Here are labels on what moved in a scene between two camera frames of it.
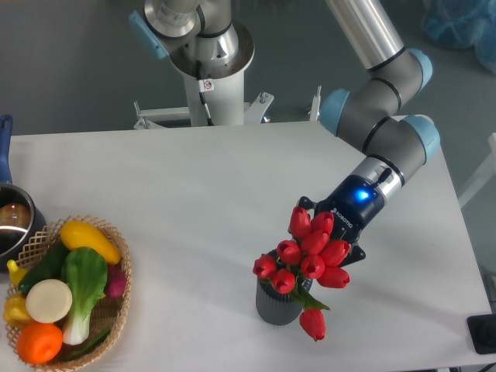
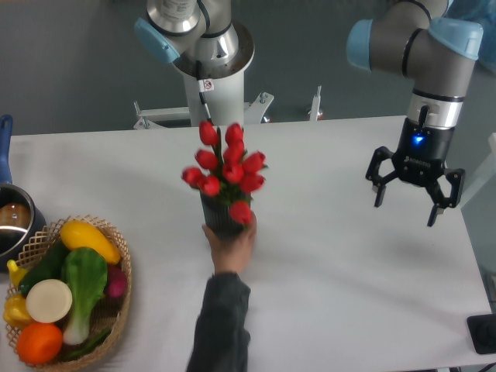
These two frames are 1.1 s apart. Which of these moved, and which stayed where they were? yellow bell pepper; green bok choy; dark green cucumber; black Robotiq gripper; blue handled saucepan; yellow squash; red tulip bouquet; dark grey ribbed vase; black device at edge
Moved: red tulip bouquet; black Robotiq gripper; dark grey ribbed vase
Stayed: dark green cucumber; green bok choy; yellow bell pepper; yellow squash; blue handled saucepan; black device at edge
